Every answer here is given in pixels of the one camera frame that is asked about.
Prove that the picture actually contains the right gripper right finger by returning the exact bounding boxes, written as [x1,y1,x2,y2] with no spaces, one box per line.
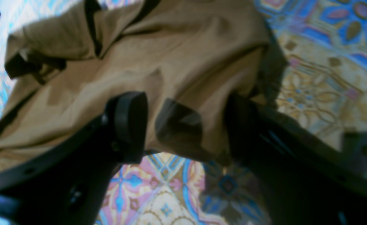
[224,94,367,225]

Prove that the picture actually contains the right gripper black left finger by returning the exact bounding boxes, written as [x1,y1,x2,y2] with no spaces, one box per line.
[0,92,149,225]

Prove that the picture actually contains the patterned tile tablecloth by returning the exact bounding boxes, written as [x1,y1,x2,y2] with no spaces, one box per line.
[0,0,367,225]

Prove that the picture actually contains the brown t-shirt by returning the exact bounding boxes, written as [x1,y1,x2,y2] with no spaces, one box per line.
[0,0,271,171]

